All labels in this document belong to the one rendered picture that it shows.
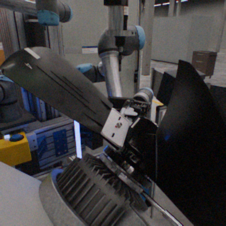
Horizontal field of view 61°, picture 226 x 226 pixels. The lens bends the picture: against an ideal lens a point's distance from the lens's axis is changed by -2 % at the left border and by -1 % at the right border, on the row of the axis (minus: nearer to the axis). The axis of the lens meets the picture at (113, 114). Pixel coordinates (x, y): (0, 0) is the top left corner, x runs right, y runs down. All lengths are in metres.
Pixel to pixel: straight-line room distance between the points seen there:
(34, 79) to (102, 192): 0.25
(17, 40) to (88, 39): 1.27
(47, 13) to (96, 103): 0.43
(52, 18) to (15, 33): 0.53
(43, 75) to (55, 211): 0.26
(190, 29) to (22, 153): 9.83
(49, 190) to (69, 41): 2.04
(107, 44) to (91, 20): 1.56
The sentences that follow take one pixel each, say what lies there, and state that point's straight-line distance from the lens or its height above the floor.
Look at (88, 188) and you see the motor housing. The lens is 0.41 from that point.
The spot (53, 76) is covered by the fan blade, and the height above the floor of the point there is 1.37.
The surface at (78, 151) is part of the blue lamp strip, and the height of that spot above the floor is 0.93.
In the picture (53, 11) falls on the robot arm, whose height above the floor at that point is 1.53.
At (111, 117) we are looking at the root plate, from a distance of 0.46.
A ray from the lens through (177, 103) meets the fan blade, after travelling 0.25.
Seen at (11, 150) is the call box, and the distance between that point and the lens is 0.83.
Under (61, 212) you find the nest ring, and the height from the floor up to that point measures 1.15.
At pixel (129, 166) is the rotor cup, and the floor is 1.19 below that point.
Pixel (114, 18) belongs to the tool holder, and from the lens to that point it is 0.47.
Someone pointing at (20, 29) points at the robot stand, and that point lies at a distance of 1.29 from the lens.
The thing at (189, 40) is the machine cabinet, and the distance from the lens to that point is 10.30.
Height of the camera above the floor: 1.46
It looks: 23 degrees down
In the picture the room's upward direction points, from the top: straight up
